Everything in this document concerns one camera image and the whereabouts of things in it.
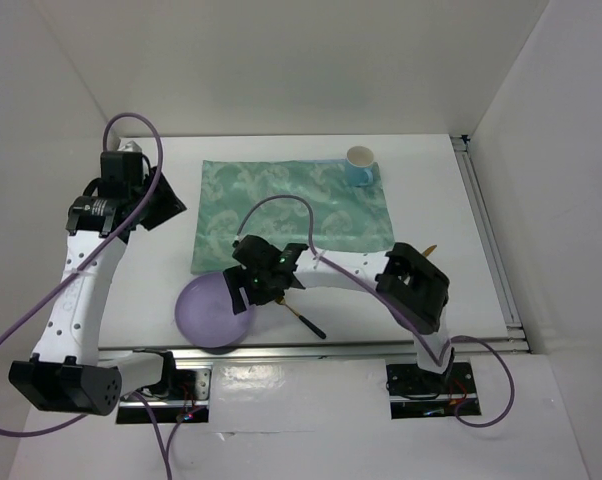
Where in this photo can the purple plate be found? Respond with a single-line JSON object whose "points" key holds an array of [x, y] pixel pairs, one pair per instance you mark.
{"points": [[204, 315]]}

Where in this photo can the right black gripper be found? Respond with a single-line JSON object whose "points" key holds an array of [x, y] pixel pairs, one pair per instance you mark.
{"points": [[236, 277]]}

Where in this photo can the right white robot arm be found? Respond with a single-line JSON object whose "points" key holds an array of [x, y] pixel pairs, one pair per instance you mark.
{"points": [[412, 289]]}

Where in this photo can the gold knife black handle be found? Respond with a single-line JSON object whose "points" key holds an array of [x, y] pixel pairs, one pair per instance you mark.
{"points": [[428, 251]]}

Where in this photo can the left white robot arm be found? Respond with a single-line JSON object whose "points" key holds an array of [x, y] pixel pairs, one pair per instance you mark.
{"points": [[64, 372]]}

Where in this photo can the gold fork black handle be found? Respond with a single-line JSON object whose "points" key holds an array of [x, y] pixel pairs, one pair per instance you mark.
{"points": [[305, 321]]}

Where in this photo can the aluminium front rail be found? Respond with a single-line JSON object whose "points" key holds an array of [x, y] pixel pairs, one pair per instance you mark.
{"points": [[314, 351]]}

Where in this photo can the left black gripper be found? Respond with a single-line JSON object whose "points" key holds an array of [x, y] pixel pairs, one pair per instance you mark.
{"points": [[170, 204]]}

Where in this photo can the aluminium right side rail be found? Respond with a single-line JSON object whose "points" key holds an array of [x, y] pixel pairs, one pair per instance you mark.
{"points": [[516, 333]]}

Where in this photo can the aluminium rail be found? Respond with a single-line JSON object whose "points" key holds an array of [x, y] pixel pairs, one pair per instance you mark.
{"points": [[516, 333], [314, 351]]}

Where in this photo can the blue mug white inside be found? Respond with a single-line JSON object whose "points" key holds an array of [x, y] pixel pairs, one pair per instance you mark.
{"points": [[359, 166]]}

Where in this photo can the green patterned cloth napkin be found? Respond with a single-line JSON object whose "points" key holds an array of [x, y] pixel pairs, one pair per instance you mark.
{"points": [[286, 202]]}

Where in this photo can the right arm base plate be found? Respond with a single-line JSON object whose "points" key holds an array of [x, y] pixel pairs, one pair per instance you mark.
{"points": [[410, 382]]}

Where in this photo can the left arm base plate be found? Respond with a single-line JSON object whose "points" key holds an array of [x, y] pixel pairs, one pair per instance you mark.
{"points": [[189, 388]]}

